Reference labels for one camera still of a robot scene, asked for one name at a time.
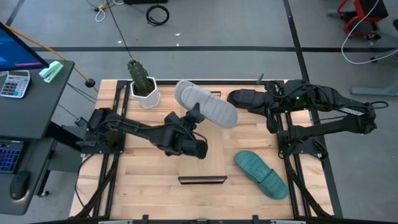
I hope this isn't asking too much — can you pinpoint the green cactus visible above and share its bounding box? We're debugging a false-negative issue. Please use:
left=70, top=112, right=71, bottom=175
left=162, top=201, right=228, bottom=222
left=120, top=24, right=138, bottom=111
left=126, top=58, right=150, bottom=94

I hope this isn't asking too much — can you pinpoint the teal slipper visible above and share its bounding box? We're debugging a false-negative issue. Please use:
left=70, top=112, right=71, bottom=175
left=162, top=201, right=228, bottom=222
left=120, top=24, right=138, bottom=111
left=233, top=150, right=290, bottom=200

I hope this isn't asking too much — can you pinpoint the black computer mouse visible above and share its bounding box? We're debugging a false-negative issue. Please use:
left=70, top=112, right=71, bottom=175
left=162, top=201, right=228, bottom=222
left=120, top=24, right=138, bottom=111
left=9, top=170, right=31, bottom=201

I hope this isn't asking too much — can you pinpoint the backlit keyboard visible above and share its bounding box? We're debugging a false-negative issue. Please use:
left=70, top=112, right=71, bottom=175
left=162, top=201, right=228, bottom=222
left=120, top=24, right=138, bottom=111
left=0, top=140, right=24, bottom=174

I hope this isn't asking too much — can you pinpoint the white hexagonal plant pot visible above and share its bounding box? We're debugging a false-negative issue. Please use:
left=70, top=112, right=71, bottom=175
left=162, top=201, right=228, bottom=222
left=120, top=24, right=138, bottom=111
left=129, top=76, right=161, bottom=110

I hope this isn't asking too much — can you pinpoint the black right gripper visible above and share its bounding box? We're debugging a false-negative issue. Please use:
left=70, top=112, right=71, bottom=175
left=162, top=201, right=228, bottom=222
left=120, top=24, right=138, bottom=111
left=248, top=80, right=304, bottom=134

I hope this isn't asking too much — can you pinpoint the mint green stapler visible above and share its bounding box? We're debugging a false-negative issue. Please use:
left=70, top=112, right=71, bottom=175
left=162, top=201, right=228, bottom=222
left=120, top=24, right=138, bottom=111
left=38, top=60, right=64, bottom=83

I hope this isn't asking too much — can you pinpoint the black slipper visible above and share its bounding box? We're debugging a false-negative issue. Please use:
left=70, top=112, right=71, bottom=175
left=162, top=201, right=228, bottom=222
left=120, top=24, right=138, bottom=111
left=226, top=88, right=271, bottom=110

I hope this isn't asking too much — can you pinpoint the black box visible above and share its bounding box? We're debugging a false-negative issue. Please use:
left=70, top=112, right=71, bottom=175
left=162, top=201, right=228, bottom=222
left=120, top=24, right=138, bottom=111
left=123, top=0, right=169, bottom=5

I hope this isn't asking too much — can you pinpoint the coiled black cable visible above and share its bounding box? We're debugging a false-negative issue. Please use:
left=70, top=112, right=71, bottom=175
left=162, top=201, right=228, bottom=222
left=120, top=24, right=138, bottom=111
left=146, top=4, right=170, bottom=26

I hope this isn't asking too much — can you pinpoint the grey table foot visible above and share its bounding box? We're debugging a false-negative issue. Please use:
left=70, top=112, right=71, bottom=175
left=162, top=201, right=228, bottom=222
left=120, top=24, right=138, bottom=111
left=349, top=83, right=398, bottom=97

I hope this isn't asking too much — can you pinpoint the grey slipper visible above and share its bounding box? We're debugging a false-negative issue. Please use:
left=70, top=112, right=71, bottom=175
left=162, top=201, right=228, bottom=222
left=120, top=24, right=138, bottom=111
left=174, top=80, right=239, bottom=130

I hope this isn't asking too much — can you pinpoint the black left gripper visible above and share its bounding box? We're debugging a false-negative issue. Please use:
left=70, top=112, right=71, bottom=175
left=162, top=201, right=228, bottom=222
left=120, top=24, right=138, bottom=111
left=164, top=102, right=208, bottom=160

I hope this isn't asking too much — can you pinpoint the grey calculator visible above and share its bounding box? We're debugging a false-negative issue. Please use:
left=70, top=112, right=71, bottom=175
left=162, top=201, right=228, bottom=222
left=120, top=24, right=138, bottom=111
left=0, top=70, right=31, bottom=99

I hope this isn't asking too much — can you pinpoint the computer monitor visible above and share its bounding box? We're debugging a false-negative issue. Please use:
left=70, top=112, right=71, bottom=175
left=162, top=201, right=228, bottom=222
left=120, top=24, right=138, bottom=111
left=0, top=22, right=50, bottom=72

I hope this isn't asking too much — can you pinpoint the black desk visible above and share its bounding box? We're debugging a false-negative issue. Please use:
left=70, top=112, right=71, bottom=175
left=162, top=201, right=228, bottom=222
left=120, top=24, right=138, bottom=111
left=0, top=58, right=75, bottom=217

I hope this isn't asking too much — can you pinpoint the white cable loop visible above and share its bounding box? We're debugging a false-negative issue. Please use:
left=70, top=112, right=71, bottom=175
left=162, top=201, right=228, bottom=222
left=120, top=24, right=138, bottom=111
left=95, top=5, right=107, bottom=23

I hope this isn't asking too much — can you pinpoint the red frame black chair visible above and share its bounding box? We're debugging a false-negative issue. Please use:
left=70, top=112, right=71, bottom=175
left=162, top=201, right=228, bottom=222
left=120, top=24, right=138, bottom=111
left=338, top=0, right=389, bottom=40

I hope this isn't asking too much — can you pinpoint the yellow cable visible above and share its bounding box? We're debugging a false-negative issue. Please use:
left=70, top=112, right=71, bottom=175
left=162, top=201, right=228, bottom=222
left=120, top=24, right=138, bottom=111
left=2, top=24, right=91, bottom=82

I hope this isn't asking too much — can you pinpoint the long white cable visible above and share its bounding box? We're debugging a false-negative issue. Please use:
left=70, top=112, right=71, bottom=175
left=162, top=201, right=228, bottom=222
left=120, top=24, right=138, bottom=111
left=341, top=0, right=398, bottom=65

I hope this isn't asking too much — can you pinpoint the long black floor cable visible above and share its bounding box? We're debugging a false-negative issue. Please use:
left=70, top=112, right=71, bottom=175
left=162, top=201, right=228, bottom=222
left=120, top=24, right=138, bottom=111
left=105, top=0, right=135, bottom=62

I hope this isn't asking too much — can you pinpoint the wooden shelf board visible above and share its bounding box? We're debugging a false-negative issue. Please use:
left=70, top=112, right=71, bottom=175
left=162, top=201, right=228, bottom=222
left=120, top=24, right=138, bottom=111
left=177, top=90, right=228, bottom=185

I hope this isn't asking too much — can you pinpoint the black aluminium table frame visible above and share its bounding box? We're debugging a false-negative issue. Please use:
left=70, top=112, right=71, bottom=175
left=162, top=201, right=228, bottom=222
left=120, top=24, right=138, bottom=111
left=70, top=79, right=335, bottom=224

